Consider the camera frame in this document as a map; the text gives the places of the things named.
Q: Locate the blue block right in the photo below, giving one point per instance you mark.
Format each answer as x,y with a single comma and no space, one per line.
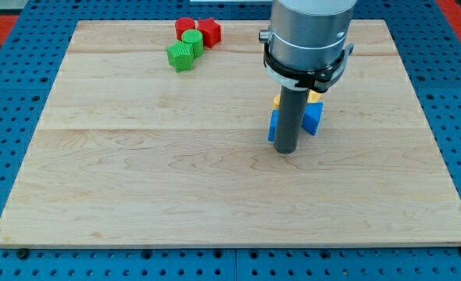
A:
312,117

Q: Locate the red cylinder block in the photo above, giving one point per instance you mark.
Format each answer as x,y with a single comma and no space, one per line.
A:
182,24

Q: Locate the yellow block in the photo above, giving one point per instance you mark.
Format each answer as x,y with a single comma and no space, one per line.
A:
314,97

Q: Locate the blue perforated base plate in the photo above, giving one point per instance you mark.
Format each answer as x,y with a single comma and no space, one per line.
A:
29,61

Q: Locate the blue cube block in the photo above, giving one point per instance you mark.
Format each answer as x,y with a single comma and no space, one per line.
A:
273,124

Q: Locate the wooden board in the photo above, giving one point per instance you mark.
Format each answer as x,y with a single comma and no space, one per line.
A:
129,153

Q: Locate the red star block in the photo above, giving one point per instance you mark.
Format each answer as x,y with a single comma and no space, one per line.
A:
211,32

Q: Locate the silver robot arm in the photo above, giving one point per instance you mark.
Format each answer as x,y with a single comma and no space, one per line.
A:
304,44

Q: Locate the green star block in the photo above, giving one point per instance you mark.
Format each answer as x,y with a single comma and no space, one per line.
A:
181,56

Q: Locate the green cylinder block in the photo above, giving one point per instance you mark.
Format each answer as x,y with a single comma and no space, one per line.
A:
195,39

